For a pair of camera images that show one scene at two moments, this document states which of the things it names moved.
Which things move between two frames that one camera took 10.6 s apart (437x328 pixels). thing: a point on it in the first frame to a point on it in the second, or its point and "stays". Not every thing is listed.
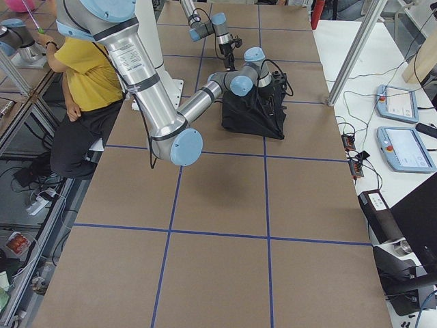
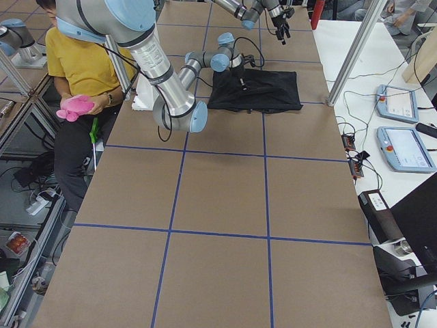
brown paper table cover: x=255 y=232 stays
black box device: x=379 y=216 stays
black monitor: x=416 y=214 stays
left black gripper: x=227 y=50 to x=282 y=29
